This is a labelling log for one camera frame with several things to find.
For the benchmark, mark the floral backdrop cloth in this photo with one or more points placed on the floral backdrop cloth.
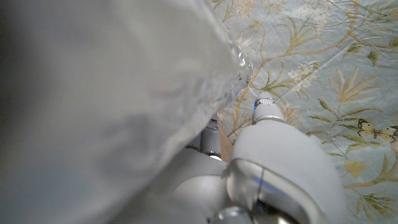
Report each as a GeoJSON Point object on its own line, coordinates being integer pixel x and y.
{"type": "Point", "coordinates": [326, 77]}

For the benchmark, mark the aluminum foil sheet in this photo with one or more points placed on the aluminum foil sheet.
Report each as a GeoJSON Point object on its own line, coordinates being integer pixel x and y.
{"type": "Point", "coordinates": [109, 93]}

